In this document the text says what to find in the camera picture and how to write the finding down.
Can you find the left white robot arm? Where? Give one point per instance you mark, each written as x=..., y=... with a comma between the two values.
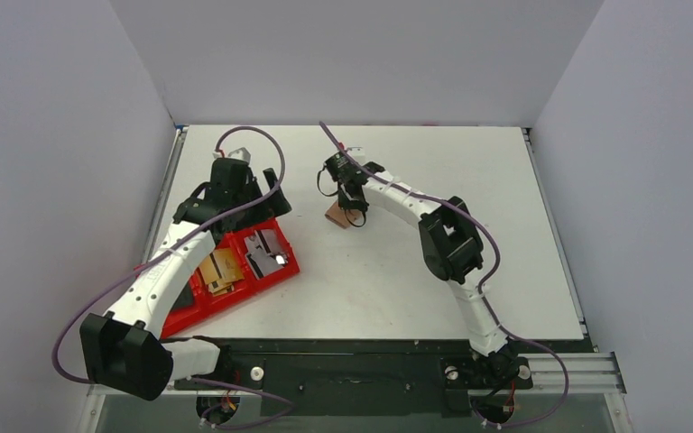
x=122, y=348

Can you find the tan leather card holder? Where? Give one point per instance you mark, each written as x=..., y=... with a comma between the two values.
x=343, y=218

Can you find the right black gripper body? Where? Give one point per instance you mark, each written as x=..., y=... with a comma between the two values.
x=353, y=195

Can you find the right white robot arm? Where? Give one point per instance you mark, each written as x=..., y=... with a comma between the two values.
x=451, y=247

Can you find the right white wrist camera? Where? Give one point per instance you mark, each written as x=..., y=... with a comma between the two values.
x=355, y=152

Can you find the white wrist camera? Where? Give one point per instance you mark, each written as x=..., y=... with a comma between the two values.
x=355, y=152
x=241, y=154

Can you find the silver mirrored card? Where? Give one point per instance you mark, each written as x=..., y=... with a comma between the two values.
x=265, y=254

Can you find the aluminium frame rail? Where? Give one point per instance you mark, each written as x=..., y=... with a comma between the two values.
x=583, y=373

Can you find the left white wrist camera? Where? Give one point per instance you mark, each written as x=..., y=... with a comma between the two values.
x=241, y=154

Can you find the black cards in bin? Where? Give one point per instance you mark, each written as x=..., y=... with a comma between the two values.
x=185, y=300

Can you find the red three-compartment bin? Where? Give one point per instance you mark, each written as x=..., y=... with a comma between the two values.
x=245, y=281

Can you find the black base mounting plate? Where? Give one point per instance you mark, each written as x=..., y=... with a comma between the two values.
x=384, y=377

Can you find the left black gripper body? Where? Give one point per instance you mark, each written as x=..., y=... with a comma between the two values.
x=264, y=199

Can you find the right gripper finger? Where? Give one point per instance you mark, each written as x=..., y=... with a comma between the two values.
x=360, y=207
x=348, y=198

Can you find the gold cards stack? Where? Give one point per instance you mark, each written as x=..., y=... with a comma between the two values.
x=220, y=271

